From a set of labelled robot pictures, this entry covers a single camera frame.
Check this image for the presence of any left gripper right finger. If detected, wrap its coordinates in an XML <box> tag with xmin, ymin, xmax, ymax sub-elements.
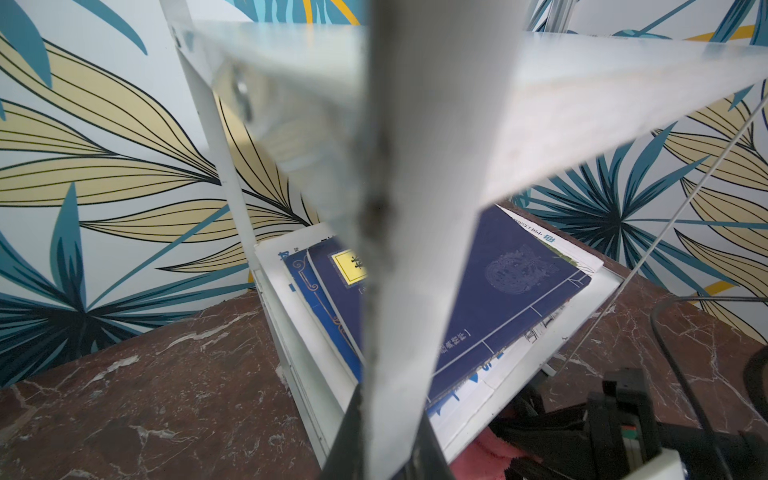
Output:
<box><xmin>409</xmin><ymin>414</ymin><xmax>455</xmax><ymax>480</ymax></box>

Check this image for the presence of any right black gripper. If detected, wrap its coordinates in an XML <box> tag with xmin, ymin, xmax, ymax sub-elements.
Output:
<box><xmin>490</xmin><ymin>368</ymin><xmax>767</xmax><ymax>479</ymax></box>

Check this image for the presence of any white two-tier bookshelf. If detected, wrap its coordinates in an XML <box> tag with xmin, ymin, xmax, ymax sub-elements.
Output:
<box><xmin>162</xmin><ymin>1</ymin><xmax>767</xmax><ymax>479</ymax></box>

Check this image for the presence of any pink fluffy cloth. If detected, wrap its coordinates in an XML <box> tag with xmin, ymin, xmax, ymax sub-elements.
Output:
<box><xmin>450</xmin><ymin>427</ymin><xmax>526</xmax><ymax>480</ymax></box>

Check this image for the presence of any right aluminium corner post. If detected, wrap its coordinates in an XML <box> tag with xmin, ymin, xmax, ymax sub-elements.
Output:
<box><xmin>526</xmin><ymin>0</ymin><xmax>578</xmax><ymax>33</ymax></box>

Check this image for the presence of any dark blue book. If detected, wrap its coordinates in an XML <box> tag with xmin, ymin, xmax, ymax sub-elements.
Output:
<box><xmin>280</xmin><ymin>206</ymin><xmax>591</xmax><ymax>410</ymax></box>

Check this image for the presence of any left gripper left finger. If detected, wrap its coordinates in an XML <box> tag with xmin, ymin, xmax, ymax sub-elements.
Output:
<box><xmin>318</xmin><ymin>384</ymin><xmax>364</xmax><ymax>480</ymax></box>

